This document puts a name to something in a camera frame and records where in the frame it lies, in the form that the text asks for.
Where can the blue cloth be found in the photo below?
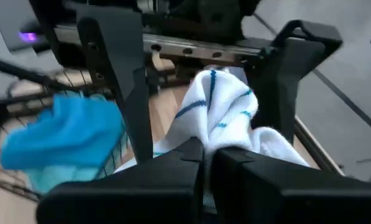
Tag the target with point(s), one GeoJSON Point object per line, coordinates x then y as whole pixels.
{"type": "Point", "coordinates": [70, 130]}

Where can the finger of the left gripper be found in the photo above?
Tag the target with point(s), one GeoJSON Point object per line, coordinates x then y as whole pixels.
{"type": "Point", "coordinates": [281, 68]}
{"type": "Point", "coordinates": [120, 46]}

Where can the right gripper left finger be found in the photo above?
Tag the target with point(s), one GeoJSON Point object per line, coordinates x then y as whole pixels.
{"type": "Point", "coordinates": [126, 199]}

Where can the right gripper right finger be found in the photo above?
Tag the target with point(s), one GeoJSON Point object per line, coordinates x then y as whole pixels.
{"type": "Point", "coordinates": [297, 199]}

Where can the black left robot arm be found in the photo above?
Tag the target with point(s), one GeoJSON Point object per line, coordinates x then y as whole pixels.
{"type": "Point", "coordinates": [51, 15]}

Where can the white striped sock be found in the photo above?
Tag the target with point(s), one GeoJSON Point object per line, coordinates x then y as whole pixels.
{"type": "Point", "coordinates": [222, 102]}

